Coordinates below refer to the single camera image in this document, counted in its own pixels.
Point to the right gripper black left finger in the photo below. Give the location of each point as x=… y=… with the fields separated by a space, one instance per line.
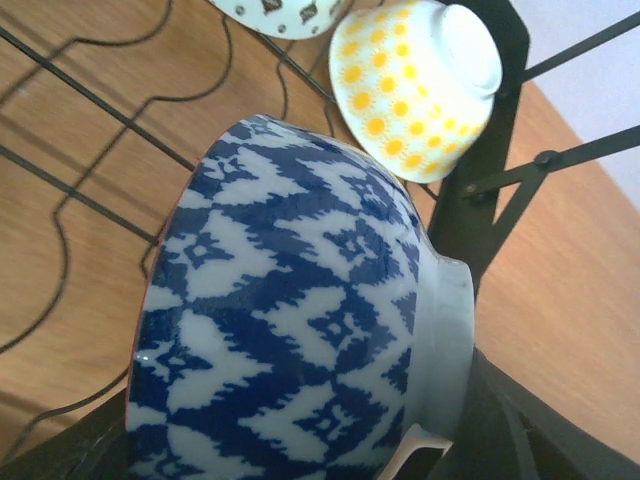
x=93 y=448

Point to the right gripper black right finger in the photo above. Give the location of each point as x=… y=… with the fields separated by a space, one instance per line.
x=506 y=432

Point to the red patterned bowl blue outside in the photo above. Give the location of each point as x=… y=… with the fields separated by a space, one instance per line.
x=298 y=323

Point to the blue yellow floral bowl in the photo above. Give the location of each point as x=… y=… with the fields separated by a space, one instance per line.
x=415 y=82

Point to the red patterned bowl dotted outside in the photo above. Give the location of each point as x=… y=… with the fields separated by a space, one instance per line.
x=283 y=19

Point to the black wire dish rack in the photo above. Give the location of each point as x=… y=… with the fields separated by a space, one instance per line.
x=105 y=106

